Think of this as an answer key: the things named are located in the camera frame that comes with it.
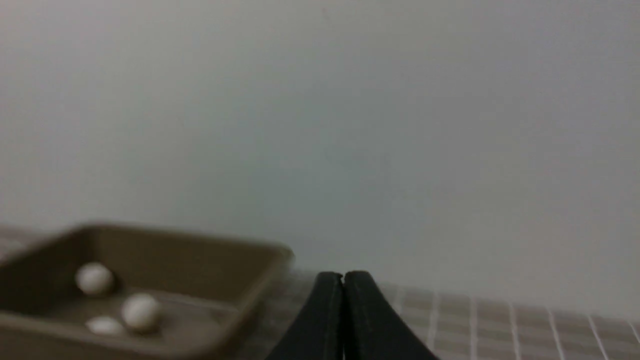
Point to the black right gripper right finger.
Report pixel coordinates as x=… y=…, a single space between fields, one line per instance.
x=373 y=329

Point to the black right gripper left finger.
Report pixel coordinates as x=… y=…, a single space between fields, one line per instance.
x=317 y=331

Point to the olive green plastic bin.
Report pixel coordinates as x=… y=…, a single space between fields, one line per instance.
x=211 y=288

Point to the white ping-pong ball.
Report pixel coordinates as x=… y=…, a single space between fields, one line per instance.
x=94 y=279
x=141 y=312
x=106 y=326

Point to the grey checkered tablecloth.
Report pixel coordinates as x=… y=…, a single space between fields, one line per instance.
x=460 y=327

